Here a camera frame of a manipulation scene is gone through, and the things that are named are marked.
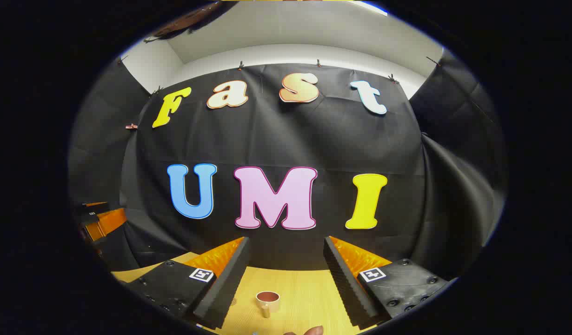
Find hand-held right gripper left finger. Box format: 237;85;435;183
122;236;251;331

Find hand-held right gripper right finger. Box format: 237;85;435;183
323;235;450;329

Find beige cup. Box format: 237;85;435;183
255;291;281;319

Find yellow wooden desktop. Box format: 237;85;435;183
112;251;379;335

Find black backdrop cloth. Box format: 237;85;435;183
67;49;508;280

